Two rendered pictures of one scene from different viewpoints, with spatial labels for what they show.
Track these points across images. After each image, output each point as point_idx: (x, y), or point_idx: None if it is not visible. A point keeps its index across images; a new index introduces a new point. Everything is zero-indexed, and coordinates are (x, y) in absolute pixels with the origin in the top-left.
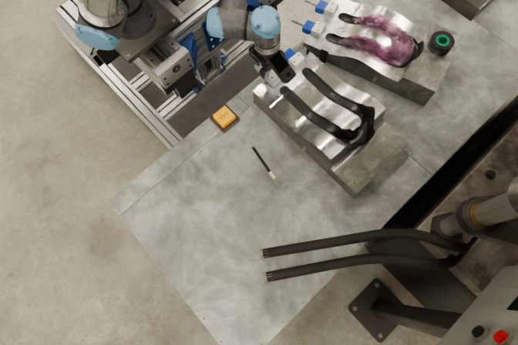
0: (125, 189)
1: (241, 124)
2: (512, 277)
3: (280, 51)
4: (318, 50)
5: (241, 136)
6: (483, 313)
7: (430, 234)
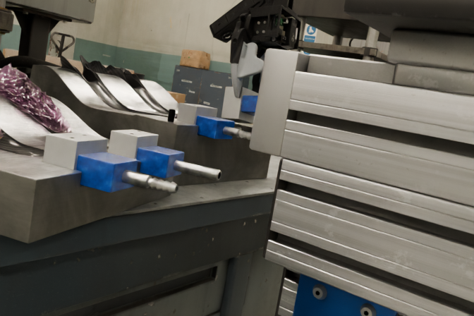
0: None
1: (276, 171)
2: None
3: (243, 13)
4: None
5: (270, 166)
6: None
7: (34, 58)
